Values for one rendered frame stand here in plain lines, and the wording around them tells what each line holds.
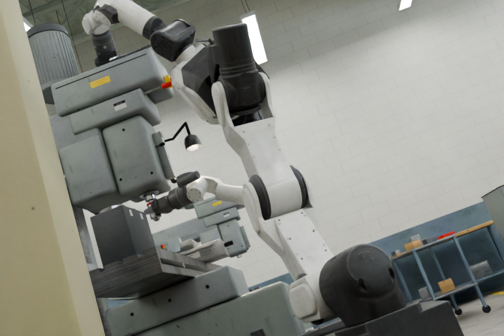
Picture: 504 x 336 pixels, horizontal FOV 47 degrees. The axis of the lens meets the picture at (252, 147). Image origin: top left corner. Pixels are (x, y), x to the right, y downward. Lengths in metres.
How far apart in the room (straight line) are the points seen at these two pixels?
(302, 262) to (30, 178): 1.12
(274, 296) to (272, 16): 8.11
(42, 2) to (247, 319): 7.97
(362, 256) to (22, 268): 0.90
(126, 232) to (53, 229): 1.33
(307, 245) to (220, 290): 0.61
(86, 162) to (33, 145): 1.83
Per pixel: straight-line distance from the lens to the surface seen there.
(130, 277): 1.83
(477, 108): 9.55
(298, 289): 1.56
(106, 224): 1.97
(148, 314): 2.26
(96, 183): 2.43
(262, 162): 1.76
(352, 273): 1.35
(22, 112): 0.66
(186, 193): 2.34
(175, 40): 2.11
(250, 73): 1.81
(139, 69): 2.50
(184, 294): 2.22
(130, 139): 2.45
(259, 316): 2.18
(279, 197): 1.72
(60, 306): 0.60
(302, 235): 1.70
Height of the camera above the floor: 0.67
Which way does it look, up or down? 16 degrees up
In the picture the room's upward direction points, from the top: 20 degrees counter-clockwise
